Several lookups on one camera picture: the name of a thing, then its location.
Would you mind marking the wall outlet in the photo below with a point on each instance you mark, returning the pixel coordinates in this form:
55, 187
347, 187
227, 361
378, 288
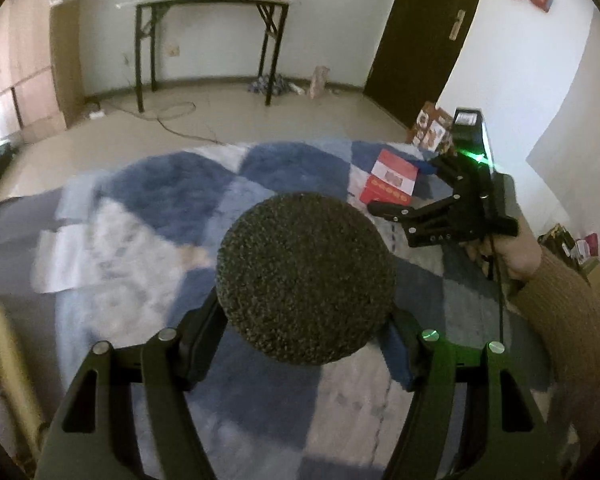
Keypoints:
172, 51

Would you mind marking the red printed cardboard boxes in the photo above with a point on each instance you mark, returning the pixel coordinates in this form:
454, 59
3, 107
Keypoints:
430, 127

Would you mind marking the black folding table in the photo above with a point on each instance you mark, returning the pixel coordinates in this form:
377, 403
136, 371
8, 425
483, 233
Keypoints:
205, 2

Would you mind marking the red and white carton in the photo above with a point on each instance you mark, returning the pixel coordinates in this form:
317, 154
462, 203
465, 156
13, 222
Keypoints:
387, 180

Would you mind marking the checked cloth heap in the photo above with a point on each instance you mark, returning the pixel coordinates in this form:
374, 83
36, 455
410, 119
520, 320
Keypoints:
275, 85

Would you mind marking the wooden wardrobe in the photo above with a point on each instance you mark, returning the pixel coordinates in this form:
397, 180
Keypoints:
25, 60

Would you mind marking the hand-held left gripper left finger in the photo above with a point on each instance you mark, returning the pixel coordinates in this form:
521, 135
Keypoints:
200, 355

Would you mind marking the person's right forearm brown sleeve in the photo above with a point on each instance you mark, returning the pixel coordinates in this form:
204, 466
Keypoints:
580, 340

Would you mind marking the grey bedsheet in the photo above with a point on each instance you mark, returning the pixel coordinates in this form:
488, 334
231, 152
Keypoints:
10, 260

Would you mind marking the white power strip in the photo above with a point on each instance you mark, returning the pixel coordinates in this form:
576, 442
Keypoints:
95, 114

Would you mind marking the person's right hand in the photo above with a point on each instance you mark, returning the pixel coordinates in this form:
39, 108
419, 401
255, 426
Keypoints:
522, 255

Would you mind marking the colourful packages pile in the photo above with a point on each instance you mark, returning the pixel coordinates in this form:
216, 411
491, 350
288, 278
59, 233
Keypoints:
580, 250

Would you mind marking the cream plastic basin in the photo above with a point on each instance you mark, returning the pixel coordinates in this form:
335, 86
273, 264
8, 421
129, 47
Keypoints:
0, 340

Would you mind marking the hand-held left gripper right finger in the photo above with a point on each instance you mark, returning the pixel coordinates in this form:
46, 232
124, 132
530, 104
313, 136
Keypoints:
405, 355

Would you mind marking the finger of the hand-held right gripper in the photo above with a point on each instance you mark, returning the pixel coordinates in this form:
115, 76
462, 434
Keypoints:
442, 166
395, 208

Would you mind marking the blue checkered plush blanket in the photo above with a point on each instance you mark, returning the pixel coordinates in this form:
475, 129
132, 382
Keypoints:
155, 195

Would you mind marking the dark door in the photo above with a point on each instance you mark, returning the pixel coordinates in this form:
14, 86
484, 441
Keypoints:
420, 45

